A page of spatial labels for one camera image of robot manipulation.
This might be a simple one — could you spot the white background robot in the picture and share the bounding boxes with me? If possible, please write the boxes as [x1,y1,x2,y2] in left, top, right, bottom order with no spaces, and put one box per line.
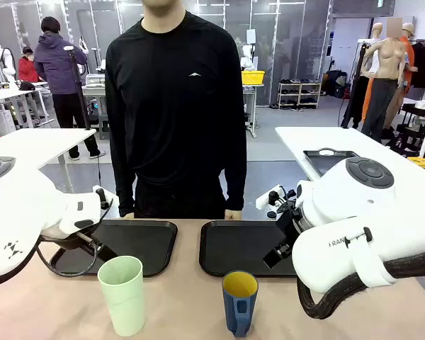
[239,44,258,72]

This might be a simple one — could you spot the person in purple jacket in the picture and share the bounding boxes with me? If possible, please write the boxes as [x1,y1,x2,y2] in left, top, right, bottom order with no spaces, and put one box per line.
[33,16,107,160]

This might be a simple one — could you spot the person right forearm black sleeve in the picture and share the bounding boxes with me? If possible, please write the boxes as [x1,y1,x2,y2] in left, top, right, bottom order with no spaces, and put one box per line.
[110,155,137,217]

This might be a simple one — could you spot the black tray with handle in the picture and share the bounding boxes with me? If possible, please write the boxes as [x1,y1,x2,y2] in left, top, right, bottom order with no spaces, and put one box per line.
[302,148,361,178]

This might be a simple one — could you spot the white side table with tray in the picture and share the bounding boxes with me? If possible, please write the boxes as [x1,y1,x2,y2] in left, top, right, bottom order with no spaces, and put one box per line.
[275,126,425,220]

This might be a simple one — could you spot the white strap on arm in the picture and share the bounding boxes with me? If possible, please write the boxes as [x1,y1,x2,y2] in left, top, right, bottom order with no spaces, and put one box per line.
[344,226,397,288]

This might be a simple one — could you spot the black cable connector plug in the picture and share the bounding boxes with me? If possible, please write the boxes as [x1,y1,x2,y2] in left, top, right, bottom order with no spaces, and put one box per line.
[95,187,111,210]

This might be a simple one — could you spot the white background desk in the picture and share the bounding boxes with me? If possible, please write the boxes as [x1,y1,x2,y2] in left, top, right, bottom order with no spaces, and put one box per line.
[0,81,55,129]

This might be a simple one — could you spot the person left forearm black sleeve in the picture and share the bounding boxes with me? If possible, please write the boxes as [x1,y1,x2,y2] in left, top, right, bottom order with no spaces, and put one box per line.
[219,166,248,213]

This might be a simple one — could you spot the mannequin in orange clothes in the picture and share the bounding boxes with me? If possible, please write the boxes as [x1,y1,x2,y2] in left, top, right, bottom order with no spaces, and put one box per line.
[398,23,419,89]

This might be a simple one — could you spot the beige mannequin grey trousers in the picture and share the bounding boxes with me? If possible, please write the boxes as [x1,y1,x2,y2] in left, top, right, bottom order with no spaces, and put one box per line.
[360,21,409,143]

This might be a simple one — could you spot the person torso black shirt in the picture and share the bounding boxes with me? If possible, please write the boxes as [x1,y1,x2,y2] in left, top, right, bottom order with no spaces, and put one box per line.
[105,0,248,220]

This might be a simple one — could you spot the person in red jacket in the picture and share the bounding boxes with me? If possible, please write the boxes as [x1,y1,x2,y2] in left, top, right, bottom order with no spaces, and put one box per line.
[18,46,40,84]

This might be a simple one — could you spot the yellow plastic basket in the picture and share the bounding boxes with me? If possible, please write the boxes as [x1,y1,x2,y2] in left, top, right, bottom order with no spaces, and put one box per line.
[240,69,266,86]

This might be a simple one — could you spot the black plastic serving tray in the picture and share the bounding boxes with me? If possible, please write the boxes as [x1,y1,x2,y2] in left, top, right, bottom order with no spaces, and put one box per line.
[199,220,299,278]
[50,219,179,278]

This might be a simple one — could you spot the white shoe rack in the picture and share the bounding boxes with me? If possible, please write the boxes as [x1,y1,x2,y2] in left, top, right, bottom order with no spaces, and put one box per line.
[277,79,322,111]

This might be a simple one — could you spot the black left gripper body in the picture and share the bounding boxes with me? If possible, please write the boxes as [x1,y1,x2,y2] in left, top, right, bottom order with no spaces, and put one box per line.
[76,232,120,264]

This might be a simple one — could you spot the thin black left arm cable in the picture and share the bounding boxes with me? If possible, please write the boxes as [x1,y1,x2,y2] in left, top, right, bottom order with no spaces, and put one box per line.
[35,236,99,278]

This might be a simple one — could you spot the black tripod pole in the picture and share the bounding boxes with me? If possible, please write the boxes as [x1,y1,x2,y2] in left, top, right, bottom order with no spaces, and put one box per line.
[66,46,92,131]

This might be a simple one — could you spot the blue cup yellow inside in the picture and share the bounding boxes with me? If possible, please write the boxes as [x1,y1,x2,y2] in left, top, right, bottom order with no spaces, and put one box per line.
[222,271,260,337]

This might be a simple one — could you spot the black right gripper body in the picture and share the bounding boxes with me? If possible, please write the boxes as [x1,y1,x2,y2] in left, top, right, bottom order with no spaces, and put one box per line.
[274,203,304,249]

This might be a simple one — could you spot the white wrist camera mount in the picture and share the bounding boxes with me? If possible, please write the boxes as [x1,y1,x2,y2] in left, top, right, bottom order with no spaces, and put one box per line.
[255,183,304,219]

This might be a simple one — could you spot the thick braided right arm cable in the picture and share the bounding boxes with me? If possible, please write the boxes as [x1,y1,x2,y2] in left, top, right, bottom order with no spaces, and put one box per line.
[296,247,425,320]

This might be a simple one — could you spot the light green plastic cup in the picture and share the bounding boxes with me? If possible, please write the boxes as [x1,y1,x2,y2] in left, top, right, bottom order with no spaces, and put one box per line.
[97,255,145,337]

